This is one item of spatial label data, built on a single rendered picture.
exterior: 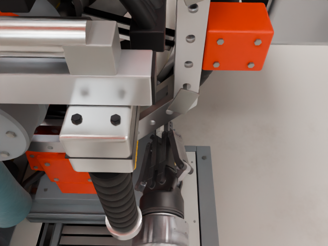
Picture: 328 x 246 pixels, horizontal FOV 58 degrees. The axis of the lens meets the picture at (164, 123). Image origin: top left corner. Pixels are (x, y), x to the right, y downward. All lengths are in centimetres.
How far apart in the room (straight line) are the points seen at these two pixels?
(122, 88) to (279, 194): 115
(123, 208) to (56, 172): 44
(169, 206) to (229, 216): 75
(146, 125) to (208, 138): 85
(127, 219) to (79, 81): 18
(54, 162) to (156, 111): 28
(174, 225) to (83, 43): 34
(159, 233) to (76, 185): 37
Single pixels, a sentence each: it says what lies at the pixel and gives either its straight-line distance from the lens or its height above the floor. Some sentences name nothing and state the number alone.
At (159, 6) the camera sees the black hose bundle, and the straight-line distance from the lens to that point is 27.
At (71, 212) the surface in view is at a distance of 109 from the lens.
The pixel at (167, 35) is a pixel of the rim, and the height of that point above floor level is 80.
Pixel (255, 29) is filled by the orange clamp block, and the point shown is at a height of 88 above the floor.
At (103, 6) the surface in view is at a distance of 70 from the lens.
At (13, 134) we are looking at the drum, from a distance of 37.
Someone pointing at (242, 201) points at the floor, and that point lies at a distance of 126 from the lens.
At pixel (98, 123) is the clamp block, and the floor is 95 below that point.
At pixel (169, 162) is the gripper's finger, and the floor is 65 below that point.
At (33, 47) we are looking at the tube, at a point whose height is 100.
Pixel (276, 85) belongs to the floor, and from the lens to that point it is 169.
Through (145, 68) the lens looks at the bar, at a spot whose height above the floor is 98.
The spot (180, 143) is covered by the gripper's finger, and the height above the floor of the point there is 66.
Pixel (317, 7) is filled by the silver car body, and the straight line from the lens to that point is 62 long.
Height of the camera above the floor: 112
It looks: 52 degrees down
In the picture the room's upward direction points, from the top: straight up
